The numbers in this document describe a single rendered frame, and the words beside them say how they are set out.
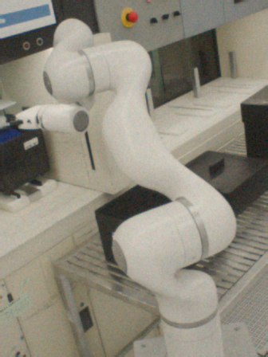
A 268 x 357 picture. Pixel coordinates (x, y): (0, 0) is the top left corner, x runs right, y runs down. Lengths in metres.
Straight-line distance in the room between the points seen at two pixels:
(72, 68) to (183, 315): 0.53
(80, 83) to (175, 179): 0.27
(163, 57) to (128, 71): 1.62
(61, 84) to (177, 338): 0.55
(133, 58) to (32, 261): 0.81
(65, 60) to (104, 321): 1.17
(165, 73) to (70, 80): 1.67
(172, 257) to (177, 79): 1.95
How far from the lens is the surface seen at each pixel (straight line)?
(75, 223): 1.70
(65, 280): 1.66
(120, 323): 2.02
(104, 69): 1.03
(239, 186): 1.69
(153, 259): 0.86
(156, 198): 1.70
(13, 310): 1.63
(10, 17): 1.48
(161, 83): 2.64
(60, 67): 1.02
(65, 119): 1.45
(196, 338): 1.01
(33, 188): 1.87
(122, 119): 0.96
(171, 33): 1.96
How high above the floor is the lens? 1.60
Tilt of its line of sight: 24 degrees down
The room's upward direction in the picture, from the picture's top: 11 degrees counter-clockwise
